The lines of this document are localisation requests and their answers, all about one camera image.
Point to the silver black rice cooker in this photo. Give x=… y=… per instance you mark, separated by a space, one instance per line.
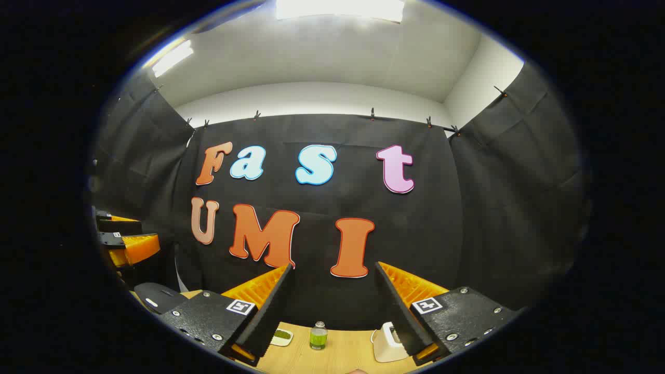
x=161 y=298

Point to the ceiling light panel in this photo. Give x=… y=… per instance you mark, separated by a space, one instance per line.
x=173 y=58

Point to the white toaster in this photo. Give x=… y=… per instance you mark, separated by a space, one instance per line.
x=387 y=345

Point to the white divided dish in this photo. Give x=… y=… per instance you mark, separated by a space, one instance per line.
x=282 y=337

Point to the green drink bottle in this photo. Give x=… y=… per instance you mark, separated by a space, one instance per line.
x=318 y=337

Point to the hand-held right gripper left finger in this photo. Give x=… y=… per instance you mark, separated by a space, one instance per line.
x=273 y=311

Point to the row of backdrop clips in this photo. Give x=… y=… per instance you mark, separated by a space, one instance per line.
x=372 y=114

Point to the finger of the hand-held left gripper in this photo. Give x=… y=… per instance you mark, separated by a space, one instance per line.
x=122 y=227
x=137 y=249

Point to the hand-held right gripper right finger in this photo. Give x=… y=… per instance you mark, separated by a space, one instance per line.
x=397 y=311

